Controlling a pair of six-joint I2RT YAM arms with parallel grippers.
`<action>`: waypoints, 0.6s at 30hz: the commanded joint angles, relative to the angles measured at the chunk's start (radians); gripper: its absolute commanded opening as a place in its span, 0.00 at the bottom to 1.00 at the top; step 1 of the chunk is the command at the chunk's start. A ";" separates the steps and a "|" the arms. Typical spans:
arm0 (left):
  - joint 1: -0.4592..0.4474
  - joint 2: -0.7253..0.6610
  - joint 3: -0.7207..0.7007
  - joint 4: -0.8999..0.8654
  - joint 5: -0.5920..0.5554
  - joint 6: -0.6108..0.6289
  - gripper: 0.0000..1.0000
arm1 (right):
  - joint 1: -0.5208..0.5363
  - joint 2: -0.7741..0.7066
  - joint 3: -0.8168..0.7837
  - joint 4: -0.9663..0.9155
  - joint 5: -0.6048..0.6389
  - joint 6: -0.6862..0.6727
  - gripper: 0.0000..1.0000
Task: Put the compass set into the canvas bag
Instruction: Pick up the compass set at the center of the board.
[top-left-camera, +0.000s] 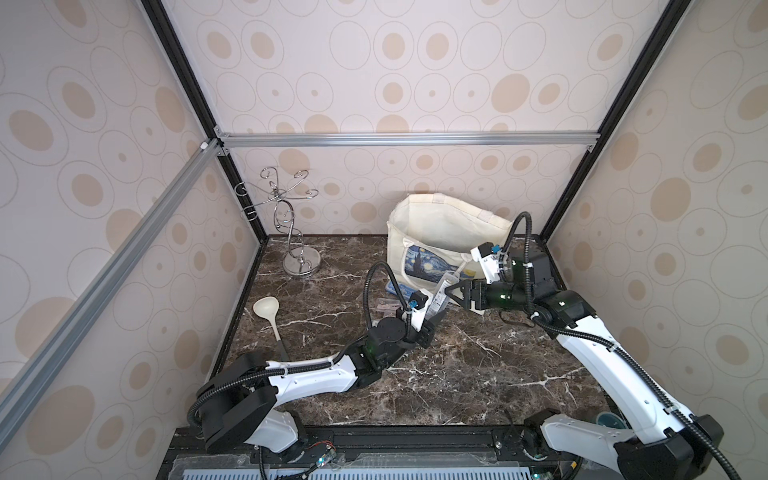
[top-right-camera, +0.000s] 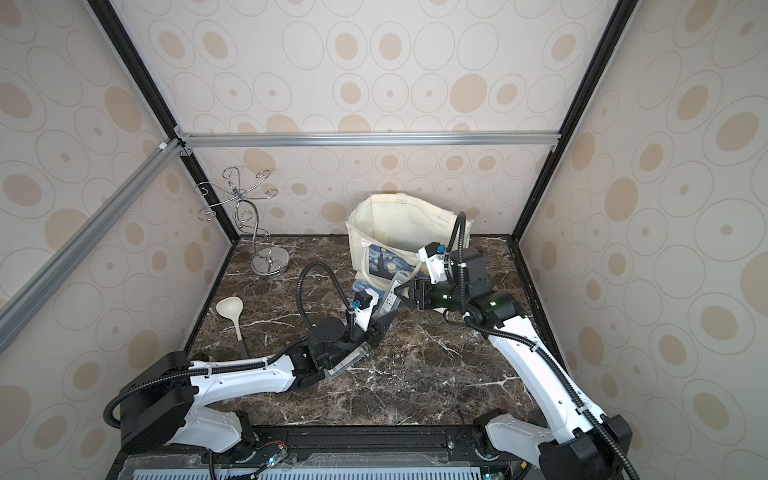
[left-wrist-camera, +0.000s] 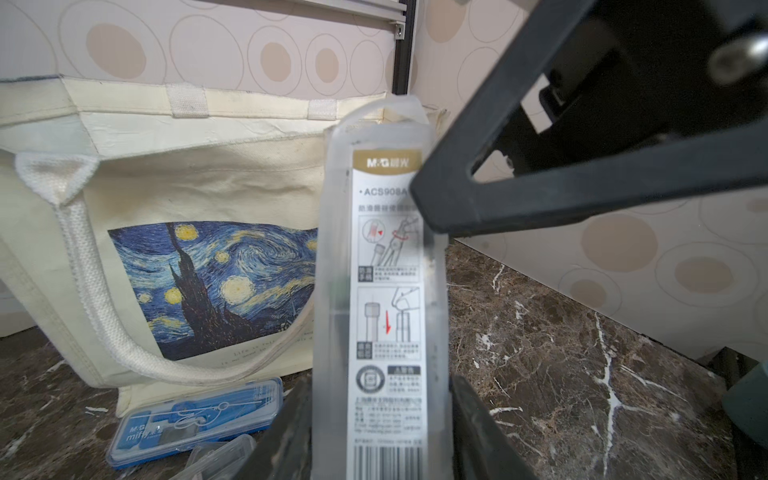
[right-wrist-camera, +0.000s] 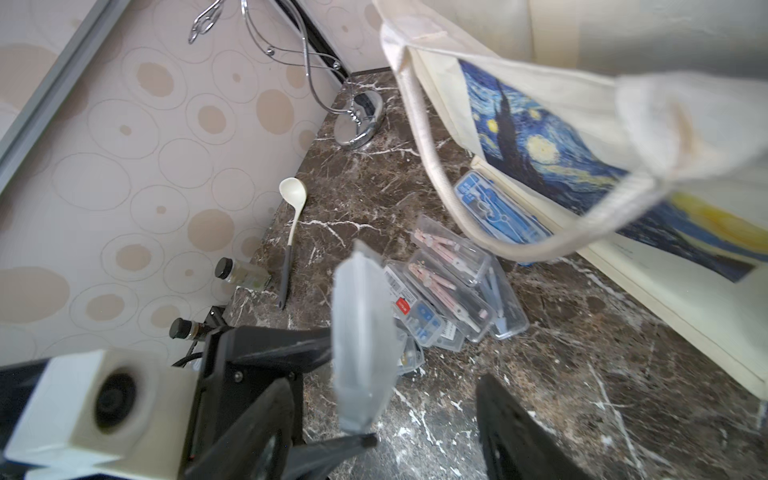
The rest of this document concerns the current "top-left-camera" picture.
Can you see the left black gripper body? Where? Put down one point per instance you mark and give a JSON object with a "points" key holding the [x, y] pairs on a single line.
{"points": [[407, 338]]}

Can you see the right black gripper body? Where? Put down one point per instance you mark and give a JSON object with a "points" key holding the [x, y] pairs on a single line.
{"points": [[475, 293]]}

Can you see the clear case barcode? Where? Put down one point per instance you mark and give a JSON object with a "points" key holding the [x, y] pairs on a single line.
{"points": [[440, 299]]}

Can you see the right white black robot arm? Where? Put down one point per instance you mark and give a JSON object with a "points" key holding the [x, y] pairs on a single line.
{"points": [[664, 439]]}

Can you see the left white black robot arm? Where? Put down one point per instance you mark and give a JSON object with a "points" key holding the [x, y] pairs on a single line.
{"points": [[243, 403]]}

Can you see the clear case pink compass upper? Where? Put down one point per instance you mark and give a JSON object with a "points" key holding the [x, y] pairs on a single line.
{"points": [[387, 306]]}

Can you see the cream canvas starry-night tote bag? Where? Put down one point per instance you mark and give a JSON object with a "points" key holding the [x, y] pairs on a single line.
{"points": [[431, 234]]}

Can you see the teal ceramic cup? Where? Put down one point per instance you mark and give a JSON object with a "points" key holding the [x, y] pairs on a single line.
{"points": [[610, 420]]}

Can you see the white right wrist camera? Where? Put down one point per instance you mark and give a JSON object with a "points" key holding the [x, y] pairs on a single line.
{"points": [[488, 256]]}

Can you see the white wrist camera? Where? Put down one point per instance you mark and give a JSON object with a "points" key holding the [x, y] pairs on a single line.
{"points": [[418, 302], [488, 256]]}

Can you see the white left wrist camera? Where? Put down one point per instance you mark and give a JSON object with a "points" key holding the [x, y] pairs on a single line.
{"points": [[418, 302]]}

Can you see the chrome wire jewelry stand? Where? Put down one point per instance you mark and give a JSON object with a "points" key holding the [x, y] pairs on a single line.
{"points": [[299, 259]]}

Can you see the cream spoon grey handle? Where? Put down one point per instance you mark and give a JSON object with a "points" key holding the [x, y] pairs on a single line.
{"points": [[267, 309]]}

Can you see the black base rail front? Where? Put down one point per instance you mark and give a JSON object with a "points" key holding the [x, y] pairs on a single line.
{"points": [[512, 451]]}

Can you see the horizontal aluminium rail back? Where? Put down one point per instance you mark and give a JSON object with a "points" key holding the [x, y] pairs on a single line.
{"points": [[408, 139]]}

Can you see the aluminium rail left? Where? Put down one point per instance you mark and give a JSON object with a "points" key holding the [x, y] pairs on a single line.
{"points": [[44, 366]]}

